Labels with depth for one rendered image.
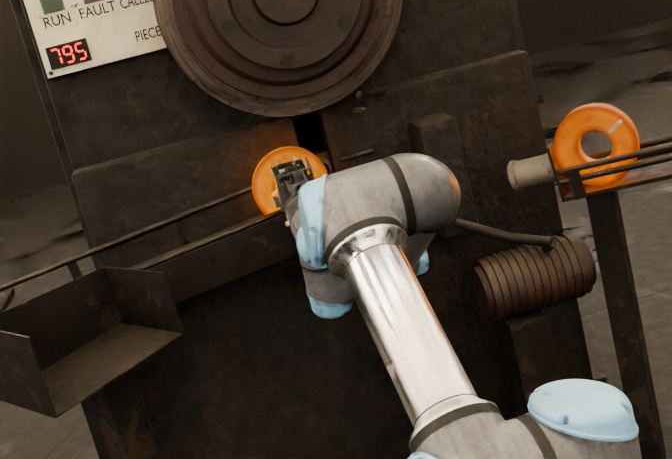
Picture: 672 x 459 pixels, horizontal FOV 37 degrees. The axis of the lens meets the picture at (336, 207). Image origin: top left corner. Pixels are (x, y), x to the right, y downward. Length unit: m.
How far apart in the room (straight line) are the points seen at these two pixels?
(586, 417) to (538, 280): 0.80
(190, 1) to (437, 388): 0.95
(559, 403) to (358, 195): 0.38
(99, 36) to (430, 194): 0.90
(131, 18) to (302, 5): 0.38
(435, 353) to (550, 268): 0.75
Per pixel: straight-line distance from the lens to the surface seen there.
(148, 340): 1.78
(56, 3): 2.05
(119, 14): 2.05
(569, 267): 1.97
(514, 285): 1.94
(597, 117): 1.91
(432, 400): 1.21
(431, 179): 1.38
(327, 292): 1.75
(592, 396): 1.22
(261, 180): 1.98
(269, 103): 1.93
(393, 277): 1.29
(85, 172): 2.05
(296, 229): 1.72
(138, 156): 2.04
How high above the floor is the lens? 1.15
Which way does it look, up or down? 13 degrees down
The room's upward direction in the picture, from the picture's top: 14 degrees counter-clockwise
